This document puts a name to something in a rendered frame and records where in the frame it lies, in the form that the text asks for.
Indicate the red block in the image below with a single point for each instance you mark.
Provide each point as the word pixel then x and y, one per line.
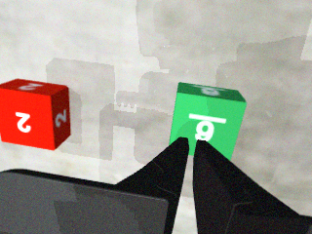
pixel 34 113

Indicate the green block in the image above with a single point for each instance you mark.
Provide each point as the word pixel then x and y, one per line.
pixel 208 113

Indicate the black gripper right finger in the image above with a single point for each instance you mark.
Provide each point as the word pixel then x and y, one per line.
pixel 229 202

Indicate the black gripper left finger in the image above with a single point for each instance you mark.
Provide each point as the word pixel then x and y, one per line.
pixel 145 202

